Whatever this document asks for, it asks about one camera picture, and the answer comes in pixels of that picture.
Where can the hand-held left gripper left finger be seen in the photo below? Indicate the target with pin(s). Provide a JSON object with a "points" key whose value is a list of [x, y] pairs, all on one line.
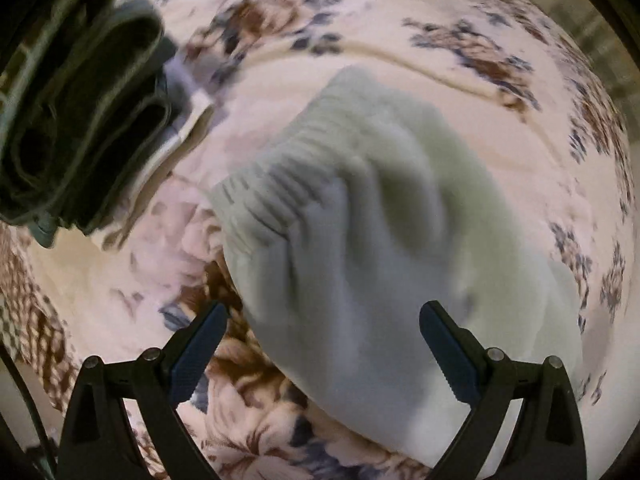
{"points": [[200, 355]]}

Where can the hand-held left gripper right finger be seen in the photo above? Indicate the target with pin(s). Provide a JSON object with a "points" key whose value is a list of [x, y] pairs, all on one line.
{"points": [[447, 355]]}

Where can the white pants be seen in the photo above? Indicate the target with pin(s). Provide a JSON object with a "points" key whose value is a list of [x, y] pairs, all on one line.
{"points": [[375, 235]]}

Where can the dark green folded clothes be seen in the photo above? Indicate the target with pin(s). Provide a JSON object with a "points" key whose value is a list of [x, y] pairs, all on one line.
{"points": [[75, 125]]}

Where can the floral blanket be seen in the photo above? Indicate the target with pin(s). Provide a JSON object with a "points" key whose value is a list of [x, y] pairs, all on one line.
{"points": [[400, 35]]}

